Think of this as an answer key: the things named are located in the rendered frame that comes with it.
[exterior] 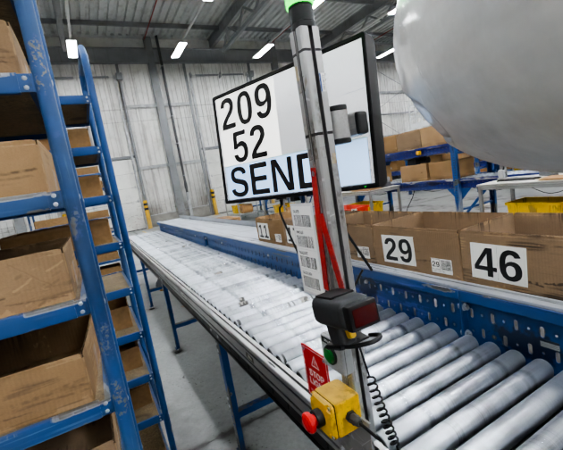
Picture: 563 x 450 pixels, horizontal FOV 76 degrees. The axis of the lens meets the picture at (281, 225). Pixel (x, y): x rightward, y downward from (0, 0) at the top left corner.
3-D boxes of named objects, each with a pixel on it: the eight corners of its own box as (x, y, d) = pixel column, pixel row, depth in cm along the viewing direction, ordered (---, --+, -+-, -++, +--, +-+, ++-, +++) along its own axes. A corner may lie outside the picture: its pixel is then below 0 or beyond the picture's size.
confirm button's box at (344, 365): (322, 364, 73) (316, 333, 73) (334, 359, 75) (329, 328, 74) (342, 379, 67) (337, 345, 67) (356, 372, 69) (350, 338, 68)
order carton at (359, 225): (322, 254, 183) (317, 221, 181) (366, 241, 197) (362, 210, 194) (376, 265, 149) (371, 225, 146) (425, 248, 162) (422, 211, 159)
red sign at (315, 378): (308, 393, 86) (300, 343, 85) (311, 391, 87) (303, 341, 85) (351, 429, 72) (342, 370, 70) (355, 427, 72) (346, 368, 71)
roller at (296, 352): (274, 356, 113) (280, 372, 112) (396, 304, 136) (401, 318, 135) (269, 356, 117) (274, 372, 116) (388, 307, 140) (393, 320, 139)
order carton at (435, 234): (375, 265, 149) (370, 225, 147) (425, 248, 162) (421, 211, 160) (463, 283, 114) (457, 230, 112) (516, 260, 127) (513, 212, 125)
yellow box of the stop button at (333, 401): (307, 426, 73) (301, 394, 72) (341, 408, 76) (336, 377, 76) (354, 473, 60) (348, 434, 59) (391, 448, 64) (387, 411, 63)
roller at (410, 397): (363, 436, 77) (359, 448, 79) (508, 347, 100) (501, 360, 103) (348, 415, 81) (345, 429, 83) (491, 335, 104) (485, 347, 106)
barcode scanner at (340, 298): (360, 368, 56) (344, 302, 56) (319, 351, 67) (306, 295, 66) (391, 353, 59) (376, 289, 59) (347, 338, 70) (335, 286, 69)
